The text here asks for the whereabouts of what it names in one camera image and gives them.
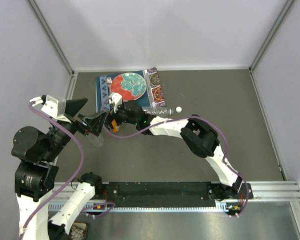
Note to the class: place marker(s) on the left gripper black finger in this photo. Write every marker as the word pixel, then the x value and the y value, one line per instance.
pixel 73 106
pixel 95 122

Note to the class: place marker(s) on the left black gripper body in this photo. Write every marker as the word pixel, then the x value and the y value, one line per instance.
pixel 73 127

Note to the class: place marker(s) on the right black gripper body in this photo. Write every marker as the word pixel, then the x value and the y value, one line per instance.
pixel 121 115

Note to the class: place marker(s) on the orange juice bottle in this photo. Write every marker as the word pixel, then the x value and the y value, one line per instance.
pixel 115 126

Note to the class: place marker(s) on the clear bottle orange base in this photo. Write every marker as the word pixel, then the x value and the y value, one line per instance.
pixel 160 111

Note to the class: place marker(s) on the white bottle cap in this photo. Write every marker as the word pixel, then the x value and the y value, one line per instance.
pixel 178 109

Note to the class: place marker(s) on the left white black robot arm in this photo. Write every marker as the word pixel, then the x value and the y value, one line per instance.
pixel 34 179

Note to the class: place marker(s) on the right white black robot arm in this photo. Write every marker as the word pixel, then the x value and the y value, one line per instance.
pixel 203 138

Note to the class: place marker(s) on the red teal patterned plate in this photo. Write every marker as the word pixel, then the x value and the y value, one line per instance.
pixel 130 85

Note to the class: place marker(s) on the silver fork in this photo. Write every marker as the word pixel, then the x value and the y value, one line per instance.
pixel 109 81

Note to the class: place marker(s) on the blue patterned placemat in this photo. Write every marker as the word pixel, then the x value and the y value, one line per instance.
pixel 103 91

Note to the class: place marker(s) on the silver knife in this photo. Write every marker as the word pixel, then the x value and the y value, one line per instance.
pixel 148 88

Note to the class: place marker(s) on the colourful mandala napkin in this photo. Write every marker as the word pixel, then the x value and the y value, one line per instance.
pixel 156 88

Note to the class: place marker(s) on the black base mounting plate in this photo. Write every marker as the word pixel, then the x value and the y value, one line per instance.
pixel 169 194

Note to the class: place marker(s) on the floral patterned box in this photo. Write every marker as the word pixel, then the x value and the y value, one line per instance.
pixel 78 231

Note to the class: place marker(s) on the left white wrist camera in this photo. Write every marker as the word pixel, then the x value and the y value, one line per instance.
pixel 54 107

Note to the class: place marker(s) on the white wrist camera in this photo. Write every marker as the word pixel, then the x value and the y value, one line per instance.
pixel 115 100
pixel 54 107

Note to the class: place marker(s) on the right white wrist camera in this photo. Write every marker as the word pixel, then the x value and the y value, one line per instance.
pixel 115 100

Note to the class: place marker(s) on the aluminium frame rail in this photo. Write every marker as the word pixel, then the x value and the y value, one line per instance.
pixel 263 191

